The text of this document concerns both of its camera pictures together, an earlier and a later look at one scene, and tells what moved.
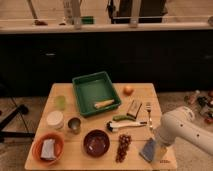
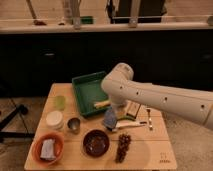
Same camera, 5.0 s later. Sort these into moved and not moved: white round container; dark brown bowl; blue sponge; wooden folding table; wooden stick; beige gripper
Moved: beige gripper; blue sponge
Not moved: wooden folding table; dark brown bowl; white round container; wooden stick
